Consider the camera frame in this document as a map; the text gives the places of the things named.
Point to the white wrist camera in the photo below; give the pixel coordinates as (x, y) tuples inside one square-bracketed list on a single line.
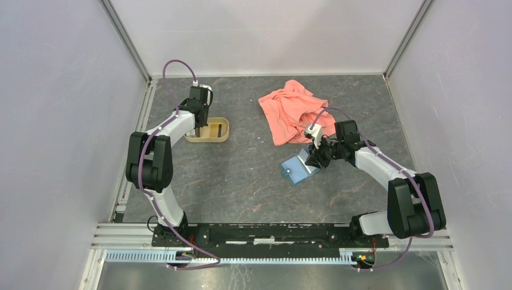
[(314, 132), (208, 88)]

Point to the blue card holder wallet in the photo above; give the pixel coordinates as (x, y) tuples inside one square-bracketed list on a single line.
[(295, 169)]

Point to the white slotted cable duct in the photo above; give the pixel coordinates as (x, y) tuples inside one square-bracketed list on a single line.
[(184, 257)]

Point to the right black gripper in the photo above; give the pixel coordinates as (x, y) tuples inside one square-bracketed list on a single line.
[(318, 153)]

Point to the pink crumpled cloth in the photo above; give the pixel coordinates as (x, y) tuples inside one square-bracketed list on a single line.
[(289, 110)]

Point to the beige oval tray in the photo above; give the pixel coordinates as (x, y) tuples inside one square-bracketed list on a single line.
[(209, 132)]

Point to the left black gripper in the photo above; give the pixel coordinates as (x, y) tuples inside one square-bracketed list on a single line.
[(204, 124)]

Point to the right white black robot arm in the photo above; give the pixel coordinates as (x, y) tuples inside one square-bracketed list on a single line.
[(414, 205)]

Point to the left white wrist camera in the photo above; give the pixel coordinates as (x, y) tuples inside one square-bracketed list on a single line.
[(208, 88)]

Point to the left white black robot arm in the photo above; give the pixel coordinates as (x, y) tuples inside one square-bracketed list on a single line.
[(149, 164)]

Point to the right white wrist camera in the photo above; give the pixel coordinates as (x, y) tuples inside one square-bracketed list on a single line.
[(314, 132)]

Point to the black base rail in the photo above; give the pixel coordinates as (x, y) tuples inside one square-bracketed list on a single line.
[(271, 240)]

